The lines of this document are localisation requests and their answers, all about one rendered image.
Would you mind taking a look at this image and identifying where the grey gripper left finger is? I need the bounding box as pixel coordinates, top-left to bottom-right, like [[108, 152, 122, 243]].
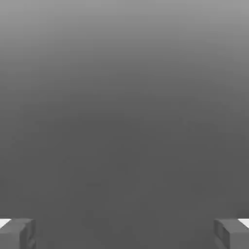
[[0, 217, 37, 249]]

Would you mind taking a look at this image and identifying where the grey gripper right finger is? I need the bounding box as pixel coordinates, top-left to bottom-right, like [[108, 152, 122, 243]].
[[213, 218, 249, 249]]

